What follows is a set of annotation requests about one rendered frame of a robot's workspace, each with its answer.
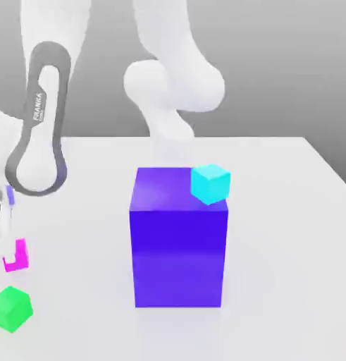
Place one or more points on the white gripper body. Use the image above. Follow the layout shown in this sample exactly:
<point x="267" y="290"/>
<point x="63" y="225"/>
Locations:
<point x="3" y="228"/>

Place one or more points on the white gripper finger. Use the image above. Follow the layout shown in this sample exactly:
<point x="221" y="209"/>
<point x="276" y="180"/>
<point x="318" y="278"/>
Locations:
<point x="9" y="252"/>

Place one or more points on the small magenta cube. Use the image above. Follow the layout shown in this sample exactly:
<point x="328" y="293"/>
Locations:
<point x="21" y="258"/>

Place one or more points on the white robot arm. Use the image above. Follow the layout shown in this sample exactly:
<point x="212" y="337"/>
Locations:
<point x="172" y="84"/>

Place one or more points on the small green cube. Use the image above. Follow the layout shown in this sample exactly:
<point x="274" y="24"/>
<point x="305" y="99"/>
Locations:
<point x="9" y="309"/>

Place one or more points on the small cyan cube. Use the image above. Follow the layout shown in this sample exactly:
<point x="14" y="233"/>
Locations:
<point x="209" y="183"/>

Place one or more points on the large blue box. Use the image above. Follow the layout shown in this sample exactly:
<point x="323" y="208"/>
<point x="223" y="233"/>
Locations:
<point x="178" y="253"/>

